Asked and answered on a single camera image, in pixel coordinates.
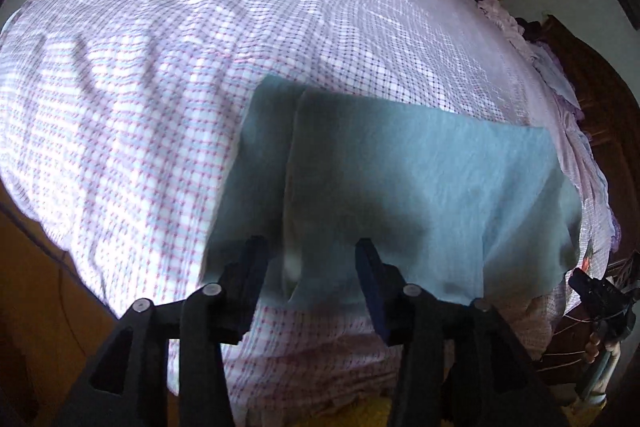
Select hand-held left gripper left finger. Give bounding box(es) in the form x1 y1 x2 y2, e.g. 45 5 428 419
52 235 271 427

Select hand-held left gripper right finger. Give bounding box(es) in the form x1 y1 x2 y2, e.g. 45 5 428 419
355 238 571 427

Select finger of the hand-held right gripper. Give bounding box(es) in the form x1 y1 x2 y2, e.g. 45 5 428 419
569 267 640 348

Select grey-blue pants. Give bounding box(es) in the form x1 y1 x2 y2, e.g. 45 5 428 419
202 74 583 308

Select checked pink bed sheet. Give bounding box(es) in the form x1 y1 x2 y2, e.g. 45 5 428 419
0 0 623 427

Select dark wooden furniture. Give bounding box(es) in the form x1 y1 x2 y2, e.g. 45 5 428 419
515 14 640 258

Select pile of light purple cloths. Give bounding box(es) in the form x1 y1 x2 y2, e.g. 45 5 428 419
477 0 623 253

